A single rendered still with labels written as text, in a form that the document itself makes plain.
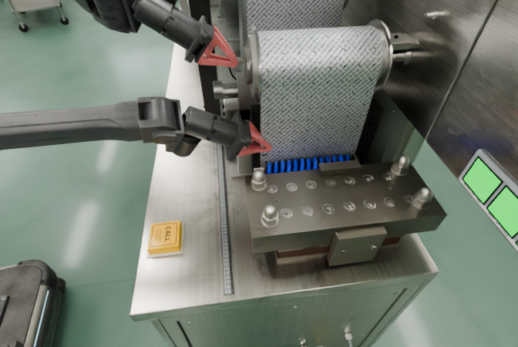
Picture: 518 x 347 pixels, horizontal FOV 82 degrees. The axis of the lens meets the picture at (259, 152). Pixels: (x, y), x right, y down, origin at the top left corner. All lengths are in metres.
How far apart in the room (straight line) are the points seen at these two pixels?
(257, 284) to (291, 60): 0.46
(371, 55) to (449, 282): 1.49
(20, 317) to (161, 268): 1.00
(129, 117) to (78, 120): 0.08
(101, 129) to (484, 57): 0.62
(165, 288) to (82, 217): 1.48
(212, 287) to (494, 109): 0.59
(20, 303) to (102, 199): 0.76
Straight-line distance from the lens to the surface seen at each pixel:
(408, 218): 0.69
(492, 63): 0.57
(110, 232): 2.01
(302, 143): 0.70
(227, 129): 0.62
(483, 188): 0.58
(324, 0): 0.81
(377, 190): 0.71
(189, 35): 0.61
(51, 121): 0.61
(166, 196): 0.85
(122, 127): 0.58
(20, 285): 1.74
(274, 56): 0.58
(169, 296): 0.71
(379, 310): 0.95
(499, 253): 2.19
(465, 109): 0.61
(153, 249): 0.74
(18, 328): 1.65
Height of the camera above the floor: 1.54
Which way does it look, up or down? 43 degrees down
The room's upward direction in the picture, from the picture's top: straight up
